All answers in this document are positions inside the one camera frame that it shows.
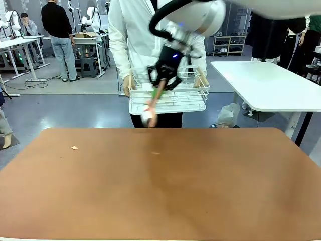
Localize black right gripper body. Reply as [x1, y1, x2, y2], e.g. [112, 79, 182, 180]
[155, 45, 182, 79]

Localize white wire basket wooden handles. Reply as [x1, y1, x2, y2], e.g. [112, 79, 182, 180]
[128, 65, 211, 115]

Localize wooden handled white utensil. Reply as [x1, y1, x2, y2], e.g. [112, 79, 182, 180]
[141, 79, 168, 129]

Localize person's right forearm white sleeve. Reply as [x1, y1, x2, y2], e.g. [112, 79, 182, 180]
[108, 35, 131, 80]

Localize person's left forearm white sleeve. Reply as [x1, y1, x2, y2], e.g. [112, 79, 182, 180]
[193, 37, 208, 76]

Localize person's right hand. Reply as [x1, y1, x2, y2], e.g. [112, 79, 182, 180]
[123, 75, 137, 98]

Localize person in white jacket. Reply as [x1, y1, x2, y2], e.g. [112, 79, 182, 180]
[108, 0, 208, 129]

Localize translucent plastic bag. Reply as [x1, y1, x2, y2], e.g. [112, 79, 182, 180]
[215, 102, 242, 129]

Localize light wooden shoe rack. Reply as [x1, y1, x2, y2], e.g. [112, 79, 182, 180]
[213, 35, 247, 57]

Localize grey step stool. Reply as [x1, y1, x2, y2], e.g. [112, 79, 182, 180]
[79, 57, 98, 78]

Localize white desk with box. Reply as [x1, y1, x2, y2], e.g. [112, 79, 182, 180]
[42, 34, 110, 76]

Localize cardboard box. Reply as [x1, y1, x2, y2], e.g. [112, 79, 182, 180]
[75, 31, 98, 39]

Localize large white side table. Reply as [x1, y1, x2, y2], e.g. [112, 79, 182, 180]
[210, 60, 321, 148]

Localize person in black coat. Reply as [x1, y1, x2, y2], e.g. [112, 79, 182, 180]
[251, 11, 289, 63]

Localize man black sweater grey jeans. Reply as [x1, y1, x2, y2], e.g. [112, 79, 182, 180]
[41, 0, 81, 83]

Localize person in cream top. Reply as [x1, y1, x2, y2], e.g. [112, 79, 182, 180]
[278, 15, 312, 70]

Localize seated person grey hoodie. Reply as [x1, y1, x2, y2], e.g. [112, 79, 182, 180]
[20, 12, 39, 37]

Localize white desk with seated person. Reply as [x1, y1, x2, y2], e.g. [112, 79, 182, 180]
[0, 35, 51, 97]

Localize person in green top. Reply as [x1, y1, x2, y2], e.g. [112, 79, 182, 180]
[302, 15, 321, 47]

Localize beige shoe on leg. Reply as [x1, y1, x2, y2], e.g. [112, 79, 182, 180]
[0, 107, 14, 149]

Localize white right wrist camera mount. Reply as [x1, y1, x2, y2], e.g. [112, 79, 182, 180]
[165, 22, 203, 60]

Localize black right arm cable sleeve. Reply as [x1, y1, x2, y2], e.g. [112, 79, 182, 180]
[148, 0, 191, 41]

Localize black floor cable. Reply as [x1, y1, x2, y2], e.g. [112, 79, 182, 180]
[2, 74, 63, 90]

